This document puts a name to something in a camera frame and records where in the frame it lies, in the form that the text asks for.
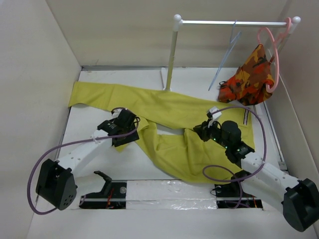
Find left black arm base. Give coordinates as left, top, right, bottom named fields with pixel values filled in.
left=78, top=171, right=127, bottom=210

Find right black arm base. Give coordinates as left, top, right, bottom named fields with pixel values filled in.
left=210, top=182, right=263, bottom=209

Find yellow trousers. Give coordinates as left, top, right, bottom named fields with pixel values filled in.
left=69, top=82, right=255, bottom=183

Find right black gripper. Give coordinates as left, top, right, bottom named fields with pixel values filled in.
left=192, top=119, right=230, bottom=149

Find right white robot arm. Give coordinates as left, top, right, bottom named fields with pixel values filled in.
left=194, top=120, right=319, bottom=232

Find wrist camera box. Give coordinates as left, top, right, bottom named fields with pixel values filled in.
left=111, top=107, right=131, bottom=120
left=206, top=107, right=222, bottom=122

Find orange camouflage shorts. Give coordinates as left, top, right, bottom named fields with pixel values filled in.
left=218, top=44, right=275, bottom=106

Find white clothes rack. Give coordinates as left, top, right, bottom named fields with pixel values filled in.
left=164, top=14, right=301, bottom=91

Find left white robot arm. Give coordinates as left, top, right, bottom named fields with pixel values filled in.
left=35, top=108, right=141, bottom=211

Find light blue wire hanger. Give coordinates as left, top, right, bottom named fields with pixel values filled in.
left=208, top=20, right=242, bottom=91

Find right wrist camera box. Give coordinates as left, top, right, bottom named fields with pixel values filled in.
left=206, top=107, right=222, bottom=122

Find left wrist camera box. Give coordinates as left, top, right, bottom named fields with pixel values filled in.
left=111, top=107, right=131, bottom=120

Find pink plastic hanger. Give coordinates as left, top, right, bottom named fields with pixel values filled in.
left=257, top=17, right=293, bottom=93

